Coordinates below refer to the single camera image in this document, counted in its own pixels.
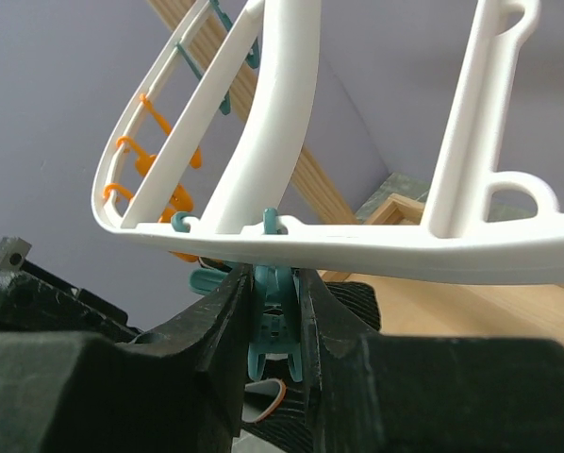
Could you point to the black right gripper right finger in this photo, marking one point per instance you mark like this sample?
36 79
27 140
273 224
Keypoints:
447 394

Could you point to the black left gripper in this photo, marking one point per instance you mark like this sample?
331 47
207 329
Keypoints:
33 299

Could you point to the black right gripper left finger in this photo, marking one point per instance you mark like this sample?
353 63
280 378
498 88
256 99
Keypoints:
176 388

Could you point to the black striped underwear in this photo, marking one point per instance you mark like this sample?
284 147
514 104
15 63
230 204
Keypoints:
334 315

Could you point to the white oval clip hanger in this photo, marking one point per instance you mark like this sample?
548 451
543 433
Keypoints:
225 109

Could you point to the wooden hanger rack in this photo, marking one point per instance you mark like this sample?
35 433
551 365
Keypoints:
387 75

